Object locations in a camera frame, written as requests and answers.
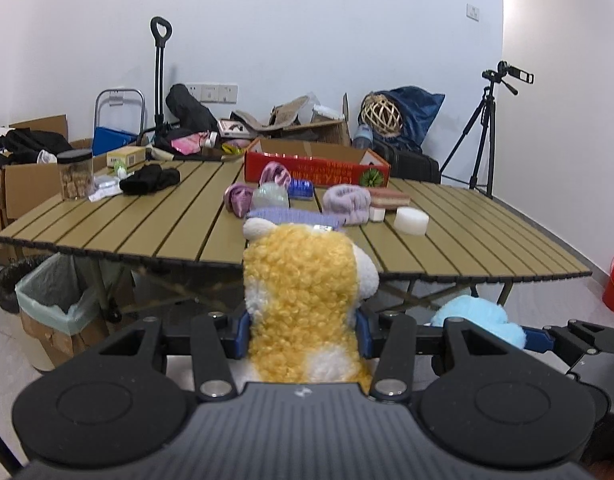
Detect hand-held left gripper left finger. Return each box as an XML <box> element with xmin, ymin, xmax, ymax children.
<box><xmin>99</xmin><ymin>310</ymin><xmax>251</xmax><ymax>401</ymax></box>

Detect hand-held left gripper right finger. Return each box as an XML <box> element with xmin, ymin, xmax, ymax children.
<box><xmin>354</xmin><ymin>307</ymin><xmax>515</xmax><ymax>403</ymax></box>

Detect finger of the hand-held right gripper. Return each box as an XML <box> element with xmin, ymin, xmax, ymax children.
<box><xmin>522</xmin><ymin>318</ymin><xmax>614</xmax><ymax>377</ymax></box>

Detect light blue plush toy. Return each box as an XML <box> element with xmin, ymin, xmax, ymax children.
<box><xmin>429</xmin><ymin>296</ymin><xmax>527</xmax><ymax>348</ymax></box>

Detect yellow and white plush toy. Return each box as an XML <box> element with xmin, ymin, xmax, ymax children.
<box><xmin>242</xmin><ymin>217</ymin><xmax>380</xmax><ymax>393</ymax></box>

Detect lavender fluffy headband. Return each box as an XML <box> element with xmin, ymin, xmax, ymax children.
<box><xmin>322</xmin><ymin>185</ymin><xmax>373</xmax><ymax>227</ymax></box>

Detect clear plastic bag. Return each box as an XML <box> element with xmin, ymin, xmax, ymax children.
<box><xmin>251</xmin><ymin>182</ymin><xmax>291</xmax><ymax>211</ymax></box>

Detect blue tissue pack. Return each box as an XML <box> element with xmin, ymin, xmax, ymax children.
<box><xmin>288</xmin><ymin>178</ymin><xmax>315</xmax><ymax>201</ymax></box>

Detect white round foam block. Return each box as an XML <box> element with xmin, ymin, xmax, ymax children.
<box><xmin>393</xmin><ymin>207</ymin><xmax>430</xmax><ymax>236</ymax></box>

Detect purple knit headband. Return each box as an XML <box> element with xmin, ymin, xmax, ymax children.
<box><xmin>243</xmin><ymin>206</ymin><xmax>340</xmax><ymax>231</ymax></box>

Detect purple satin scrunchie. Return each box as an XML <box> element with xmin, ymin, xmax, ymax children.
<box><xmin>223</xmin><ymin>183</ymin><xmax>258</xmax><ymax>218</ymax></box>

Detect wooden slat folding table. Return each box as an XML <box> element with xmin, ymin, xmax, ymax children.
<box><xmin>0</xmin><ymin>157</ymin><xmax>593</xmax><ymax>323</ymax></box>

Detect red cardboard tray box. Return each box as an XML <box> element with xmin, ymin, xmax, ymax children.
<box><xmin>244</xmin><ymin>136</ymin><xmax>392</xmax><ymax>188</ymax></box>

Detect black suitcase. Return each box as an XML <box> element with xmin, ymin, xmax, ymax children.
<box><xmin>372</xmin><ymin>137</ymin><xmax>442</xmax><ymax>184</ymax></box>

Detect black cloth gloves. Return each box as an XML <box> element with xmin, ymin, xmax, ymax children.
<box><xmin>119</xmin><ymin>165</ymin><xmax>182</xmax><ymax>196</ymax></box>

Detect cardboard bin box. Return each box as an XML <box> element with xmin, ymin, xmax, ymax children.
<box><xmin>17</xmin><ymin>255</ymin><xmax>112</xmax><ymax>371</ymax></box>

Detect light green bag liner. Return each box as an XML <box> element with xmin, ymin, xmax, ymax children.
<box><xmin>15</xmin><ymin>252</ymin><xmax>105</xmax><ymax>336</ymax></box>

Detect white paper packet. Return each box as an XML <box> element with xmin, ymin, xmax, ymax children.
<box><xmin>88</xmin><ymin>172</ymin><xmax>124</xmax><ymax>203</ymax></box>

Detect pink packet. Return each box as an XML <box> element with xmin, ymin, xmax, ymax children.
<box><xmin>171</xmin><ymin>132</ymin><xmax>203</xmax><ymax>155</ymax></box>

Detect cream plastic bin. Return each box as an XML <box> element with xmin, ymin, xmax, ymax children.
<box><xmin>19</xmin><ymin>312</ymin><xmax>58</xmax><ymax>373</ymax></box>

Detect open brown cardboard box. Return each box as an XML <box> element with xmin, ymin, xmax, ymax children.
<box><xmin>259</xmin><ymin>92</ymin><xmax>353</xmax><ymax>148</ymax></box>

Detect white picture product box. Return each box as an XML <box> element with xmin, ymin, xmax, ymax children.
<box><xmin>218</xmin><ymin>118</ymin><xmax>255</xmax><ymax>137</ymax></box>

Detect yellow carton box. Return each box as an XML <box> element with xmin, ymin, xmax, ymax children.
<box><xmin>106</xmin><ymin>146</ymin><xmax>146</xmax><ymax>168</ymax></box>

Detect grey felt pad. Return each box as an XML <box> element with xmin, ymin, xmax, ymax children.
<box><xmin>230</xmin><ymin>110</ymin><xmax>278</xmax><ymax>131</ymax></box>

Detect woven rattan ball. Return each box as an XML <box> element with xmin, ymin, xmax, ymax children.
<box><xmin>362</xmin><ymin>92</ymin><xmax>405</xmax><ymax>137</ymax></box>

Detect white plastic package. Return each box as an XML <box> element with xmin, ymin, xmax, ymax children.
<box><xmin>311</xmin><ymin>104</ymin><xmax>347</xmax><ymax>121</ymax></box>

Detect clear snack jar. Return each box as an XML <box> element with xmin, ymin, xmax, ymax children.
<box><xmin>57</xmin><ymin>149</ymin><xmax>95</xmax><ymax>202</ymax></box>

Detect brown felt pad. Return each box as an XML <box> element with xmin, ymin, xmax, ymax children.
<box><xmin>269</xmin><ymin>96</ymin><xmax>310</xmax><ymax>127</ymax></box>

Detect blue crate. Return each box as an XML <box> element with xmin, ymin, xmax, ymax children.
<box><xmin>92</xmin><ymin>126</ymin><xmax>138</xmax><ymax>157</ymax></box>

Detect black fabric backpack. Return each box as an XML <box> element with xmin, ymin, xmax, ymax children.
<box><xmin>165</xmin><ymin>83</ymin><xmax>220</xmax><ymax>133</ymax></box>

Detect brown cardboard storage box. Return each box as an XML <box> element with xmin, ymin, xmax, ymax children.
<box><xmin>0</xmin><ymin>114</ymin><xmax>95</xmax><ymax>266</ymax></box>

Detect black clothing pile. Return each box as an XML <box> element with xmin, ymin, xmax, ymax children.
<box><xmin>0</xmin><ymin>127</ymin><xmax>72</xmax><ymax>166</ymax></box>

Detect black camera tripod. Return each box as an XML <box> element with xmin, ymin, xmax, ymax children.
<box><xmin>439</xmin><ymin>70</ymin><xmax>519</xmax><ymax>201</ymax></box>

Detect white wall outlet strip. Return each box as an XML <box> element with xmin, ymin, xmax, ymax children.
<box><xmin>184</xmin><ymin>81</ymin><xmax>239</xmax><ymax>104</ymax></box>

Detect black camcorder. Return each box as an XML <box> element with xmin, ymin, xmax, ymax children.
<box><xmin>496</xmin><ymin>60</ymin><xmax>535</xmax><ymax>86</ymax></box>

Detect black trolley handle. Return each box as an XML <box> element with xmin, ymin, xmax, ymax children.
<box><xmin>149</xmin><ymin>16</ymin><xmax>174</xmax><ymax>148</ymax></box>

